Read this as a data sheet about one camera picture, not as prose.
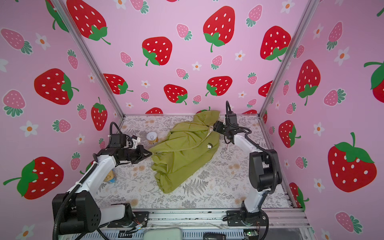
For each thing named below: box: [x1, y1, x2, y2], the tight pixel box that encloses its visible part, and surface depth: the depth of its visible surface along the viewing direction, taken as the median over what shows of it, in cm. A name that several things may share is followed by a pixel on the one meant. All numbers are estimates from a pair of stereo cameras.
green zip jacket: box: [149, 110, 221, 194], surface depth 96 cm
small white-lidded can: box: [146, 131, 159, 145], surface depth 103 cm
